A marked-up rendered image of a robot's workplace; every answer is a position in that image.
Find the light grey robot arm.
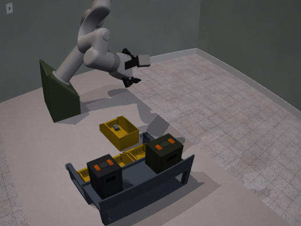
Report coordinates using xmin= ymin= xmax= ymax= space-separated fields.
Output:
xmin=52 ymin=0 xmax=151 ymax=86

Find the dark grey metal shelf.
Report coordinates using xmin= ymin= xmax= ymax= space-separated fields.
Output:
xmin=65 ymin=154 xmax=195 ymax=226

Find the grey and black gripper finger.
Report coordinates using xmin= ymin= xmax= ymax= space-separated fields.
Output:
xmin=122 ymin=48 xmax=135 ymax=59
xmin=122 ymin=76 xmax=141 ymax=88

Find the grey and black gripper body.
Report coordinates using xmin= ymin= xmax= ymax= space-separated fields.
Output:
xmin=109 ymin=53 xmax=133 ymax=80

